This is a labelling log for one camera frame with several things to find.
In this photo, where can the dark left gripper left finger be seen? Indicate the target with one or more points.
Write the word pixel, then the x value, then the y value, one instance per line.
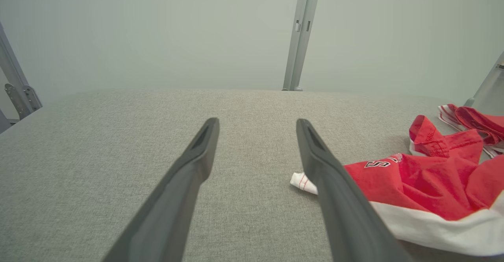
pixel 173 207

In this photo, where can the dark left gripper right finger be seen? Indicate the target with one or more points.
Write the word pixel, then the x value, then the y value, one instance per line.
pixel 346 214

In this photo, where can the red Bulls jersey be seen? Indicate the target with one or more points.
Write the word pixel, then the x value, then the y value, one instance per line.
pixel 433 183

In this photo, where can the red shorts with white stripes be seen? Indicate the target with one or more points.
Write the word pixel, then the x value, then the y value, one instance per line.
pixel 480 122

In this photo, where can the grey metal frame post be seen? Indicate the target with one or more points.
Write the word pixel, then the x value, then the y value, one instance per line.
pixel 301 37
pixel 488 89

